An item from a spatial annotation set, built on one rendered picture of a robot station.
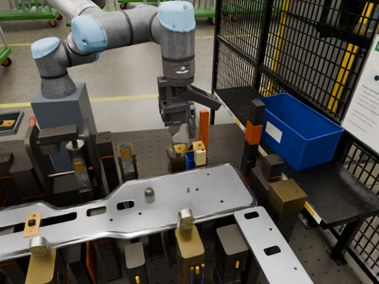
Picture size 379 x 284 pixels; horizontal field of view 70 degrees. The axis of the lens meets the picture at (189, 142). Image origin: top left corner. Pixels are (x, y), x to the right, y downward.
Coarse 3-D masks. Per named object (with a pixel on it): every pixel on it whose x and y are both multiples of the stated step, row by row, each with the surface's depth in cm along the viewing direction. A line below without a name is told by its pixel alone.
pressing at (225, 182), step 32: (128, 192) 88; (160, 192) 88; (192, 192) 88; (224, 192) 88; (0, 224) 78; (64, 224) 78; (96, 224) 78; (128, 224) 78; (160, 224) 78; (0, 256) 70
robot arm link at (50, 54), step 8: (40, 40) 115; (48, 40) 114; (56, 40) 113; (32, 48) 111; (40, 48) 109; (48, 48) 110; (56, 48) 113; (64, 48) 115; (40, 56) 111; (48, 56) 111; (56, 56) 113; (64, 56) 115; (40, 64) 113; (48, 64) 113; (56, 64) 115; (64, 64) 117; (40, 72) 116; (48, 72) 115; (56, 72) 116; (64, 72) 119
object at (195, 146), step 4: (180, 144) 78; (184, 144) 78; (192, 144) 77; (196, 144) 78; (200, 144) 78; (176, 148) 77; (180, 148) 77; (184, 148) 77; (192, 148) 77; (196, 148) 77; (200, 148) 77; (204, 148) 77; (180, 152) 75; (184, 152) 75
